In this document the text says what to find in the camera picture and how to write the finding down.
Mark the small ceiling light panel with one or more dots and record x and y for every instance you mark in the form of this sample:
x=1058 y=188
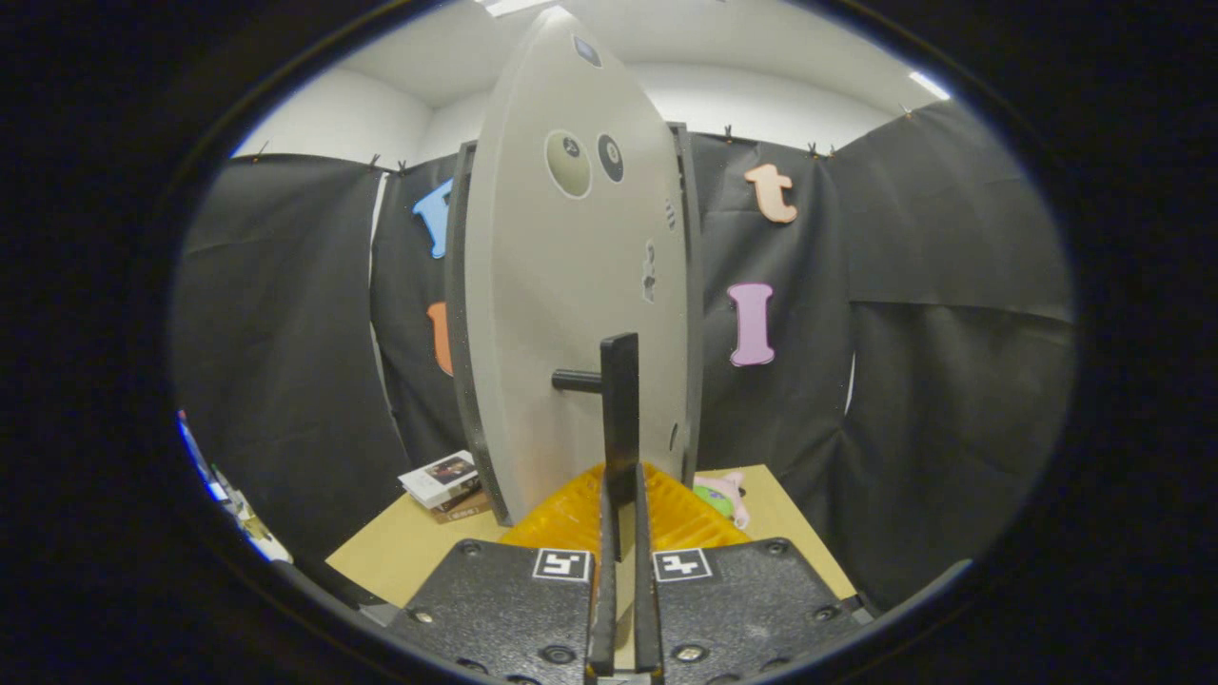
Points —
x=929 y=86

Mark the white book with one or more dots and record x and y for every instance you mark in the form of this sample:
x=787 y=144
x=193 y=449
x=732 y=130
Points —
x=438 y=476

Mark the blue framed display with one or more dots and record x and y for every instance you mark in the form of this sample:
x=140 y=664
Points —
x=190 y=447

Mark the brown book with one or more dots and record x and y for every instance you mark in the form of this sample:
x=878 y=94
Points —
x=461 y=509

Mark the grey shoe cabinet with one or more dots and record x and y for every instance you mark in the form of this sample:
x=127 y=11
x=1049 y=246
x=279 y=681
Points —
x=696 y=285

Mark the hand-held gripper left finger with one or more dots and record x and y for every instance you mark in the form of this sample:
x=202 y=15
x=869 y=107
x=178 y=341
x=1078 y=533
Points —
x=604 y=590

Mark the green and pink plush toy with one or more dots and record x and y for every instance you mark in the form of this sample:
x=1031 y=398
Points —
x=723 y=495

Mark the large ceiling light panel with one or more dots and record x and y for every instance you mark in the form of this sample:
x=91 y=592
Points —
x=514 y=5

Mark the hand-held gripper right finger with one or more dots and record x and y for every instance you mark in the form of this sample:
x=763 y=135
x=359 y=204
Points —
x=647 y=590

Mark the cluttered white side table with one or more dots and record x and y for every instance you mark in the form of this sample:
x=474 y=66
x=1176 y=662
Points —
x=252 y=533

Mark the black backdrop cloth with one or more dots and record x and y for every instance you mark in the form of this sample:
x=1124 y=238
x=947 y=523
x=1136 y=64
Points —
x=952 y=381

